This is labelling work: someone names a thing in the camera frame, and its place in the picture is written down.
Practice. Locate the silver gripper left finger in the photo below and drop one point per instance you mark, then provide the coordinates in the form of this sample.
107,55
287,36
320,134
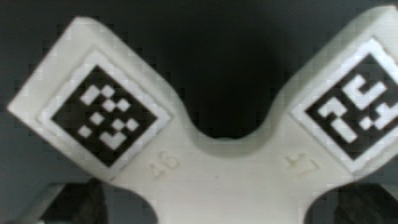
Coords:
70,204

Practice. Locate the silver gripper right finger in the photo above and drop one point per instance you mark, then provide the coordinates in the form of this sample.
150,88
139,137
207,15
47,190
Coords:
358,204

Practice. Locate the white cross-shaped table base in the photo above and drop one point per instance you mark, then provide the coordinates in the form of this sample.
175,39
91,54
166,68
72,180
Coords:
100,106

